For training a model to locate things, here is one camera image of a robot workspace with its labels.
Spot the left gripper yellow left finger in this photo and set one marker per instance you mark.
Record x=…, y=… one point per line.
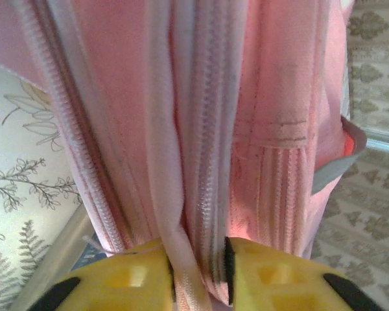
x=116, y=285

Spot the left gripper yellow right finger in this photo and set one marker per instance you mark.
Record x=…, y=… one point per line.
x=278, y=285

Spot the pink student backpack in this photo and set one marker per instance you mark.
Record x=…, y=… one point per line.
x=133, y=97

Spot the aluminium table edge rail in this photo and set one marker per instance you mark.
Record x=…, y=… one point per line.
x=61, y=246

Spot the aluminium frame post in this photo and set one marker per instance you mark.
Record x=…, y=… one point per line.
x=385, y=142

